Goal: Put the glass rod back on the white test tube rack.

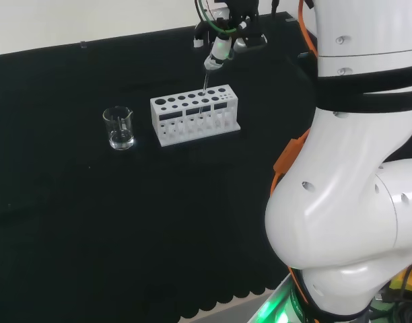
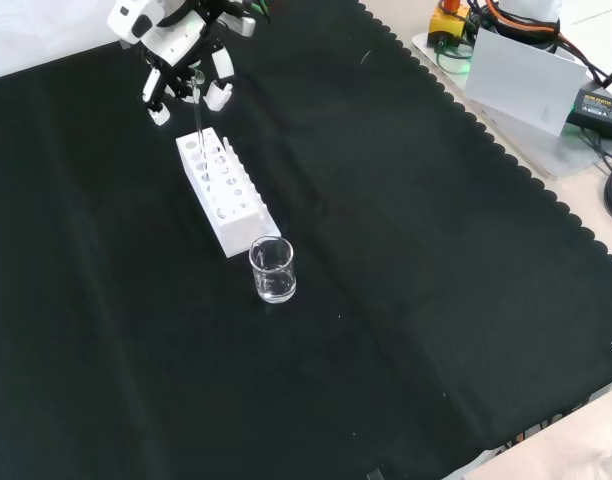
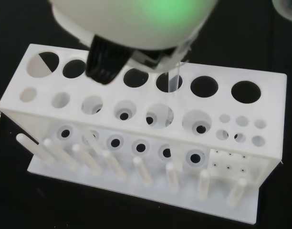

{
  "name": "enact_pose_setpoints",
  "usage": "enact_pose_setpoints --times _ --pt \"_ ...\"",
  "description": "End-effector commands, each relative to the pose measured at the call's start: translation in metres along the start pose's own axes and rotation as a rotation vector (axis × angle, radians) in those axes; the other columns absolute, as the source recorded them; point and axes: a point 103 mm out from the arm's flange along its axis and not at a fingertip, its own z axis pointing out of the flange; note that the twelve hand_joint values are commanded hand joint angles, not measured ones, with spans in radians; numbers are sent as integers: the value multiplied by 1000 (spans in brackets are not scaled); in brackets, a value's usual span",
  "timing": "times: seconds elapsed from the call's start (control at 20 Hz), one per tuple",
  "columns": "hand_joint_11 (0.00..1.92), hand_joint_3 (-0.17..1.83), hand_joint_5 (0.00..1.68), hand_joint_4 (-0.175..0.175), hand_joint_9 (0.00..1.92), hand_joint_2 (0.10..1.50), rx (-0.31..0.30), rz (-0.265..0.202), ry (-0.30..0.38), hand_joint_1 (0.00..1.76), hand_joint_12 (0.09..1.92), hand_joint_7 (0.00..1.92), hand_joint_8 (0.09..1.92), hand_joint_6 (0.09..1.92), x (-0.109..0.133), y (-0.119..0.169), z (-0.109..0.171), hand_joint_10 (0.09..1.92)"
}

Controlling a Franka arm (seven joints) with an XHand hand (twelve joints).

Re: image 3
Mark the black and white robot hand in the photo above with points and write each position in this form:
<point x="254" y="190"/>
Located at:
<point x="127" y="21"/>

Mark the white test tube rack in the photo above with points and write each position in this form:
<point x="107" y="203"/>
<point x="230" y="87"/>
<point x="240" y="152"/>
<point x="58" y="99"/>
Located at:
<point x="141" y="128"/>

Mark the black bench cloth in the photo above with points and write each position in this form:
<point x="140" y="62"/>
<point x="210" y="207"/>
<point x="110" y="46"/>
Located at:
<point x="255" y="35"/>

